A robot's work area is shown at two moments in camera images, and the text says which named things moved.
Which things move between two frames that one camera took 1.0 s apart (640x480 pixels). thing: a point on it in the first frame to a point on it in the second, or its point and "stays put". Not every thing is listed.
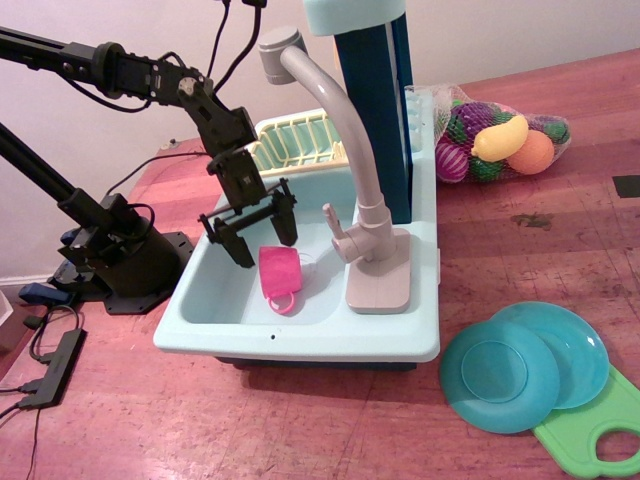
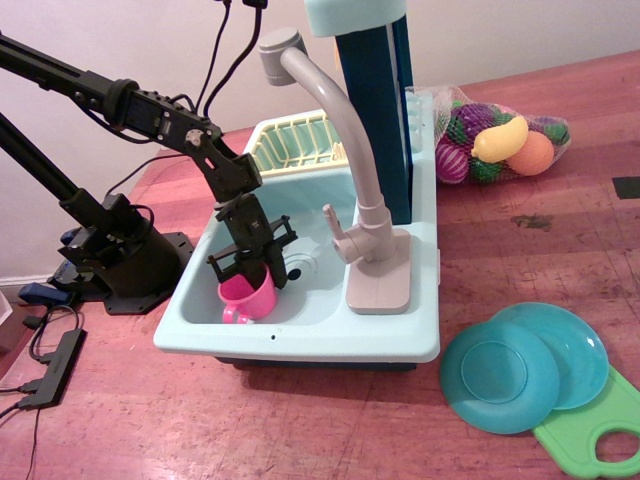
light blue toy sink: x=288 y=311 stays put
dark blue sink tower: x=373 y=61 stays put
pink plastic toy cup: x=280 y=275 to x=244 y=302
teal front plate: x=499 y=377 stays put
